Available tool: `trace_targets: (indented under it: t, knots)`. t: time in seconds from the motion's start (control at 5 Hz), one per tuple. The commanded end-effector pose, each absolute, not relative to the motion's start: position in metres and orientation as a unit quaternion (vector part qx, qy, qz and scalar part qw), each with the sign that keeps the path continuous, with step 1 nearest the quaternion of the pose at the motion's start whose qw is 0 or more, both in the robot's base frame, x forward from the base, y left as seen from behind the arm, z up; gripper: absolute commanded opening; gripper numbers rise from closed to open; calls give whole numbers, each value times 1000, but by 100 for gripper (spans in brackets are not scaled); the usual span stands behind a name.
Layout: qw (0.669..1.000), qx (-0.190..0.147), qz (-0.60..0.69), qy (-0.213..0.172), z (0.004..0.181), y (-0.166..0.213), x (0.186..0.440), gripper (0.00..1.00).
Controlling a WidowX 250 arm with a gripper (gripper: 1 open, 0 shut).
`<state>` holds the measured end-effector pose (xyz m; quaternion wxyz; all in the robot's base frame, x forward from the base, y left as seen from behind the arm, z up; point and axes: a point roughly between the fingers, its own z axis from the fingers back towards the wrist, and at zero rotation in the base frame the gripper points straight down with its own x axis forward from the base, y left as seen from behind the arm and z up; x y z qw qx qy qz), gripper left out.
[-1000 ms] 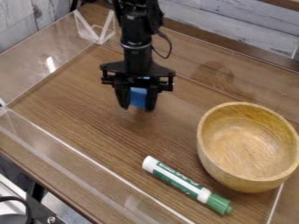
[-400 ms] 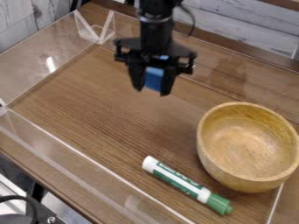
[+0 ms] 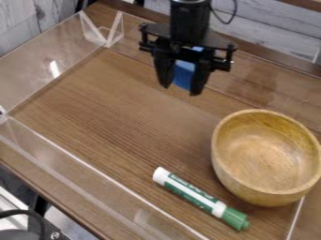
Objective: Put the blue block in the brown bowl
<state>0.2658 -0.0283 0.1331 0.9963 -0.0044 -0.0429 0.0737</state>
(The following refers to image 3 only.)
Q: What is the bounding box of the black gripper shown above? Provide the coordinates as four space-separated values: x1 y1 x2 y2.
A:
140 0 237 96

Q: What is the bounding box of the blue foam block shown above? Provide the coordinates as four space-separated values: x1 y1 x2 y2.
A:
172 46 207 92

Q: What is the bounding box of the brown wooden bowl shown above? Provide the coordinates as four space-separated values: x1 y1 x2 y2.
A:
211 109 321 207

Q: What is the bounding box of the green white marker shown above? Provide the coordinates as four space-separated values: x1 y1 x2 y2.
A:
153 167 251 231

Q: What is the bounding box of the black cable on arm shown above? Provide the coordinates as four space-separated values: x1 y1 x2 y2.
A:
208 0 240 26

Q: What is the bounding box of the clear acrylic tray wall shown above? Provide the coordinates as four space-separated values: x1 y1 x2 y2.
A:
0 8 321 240

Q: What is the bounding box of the black equipment with cable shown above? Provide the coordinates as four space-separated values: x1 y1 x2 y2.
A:
0 209 71 240

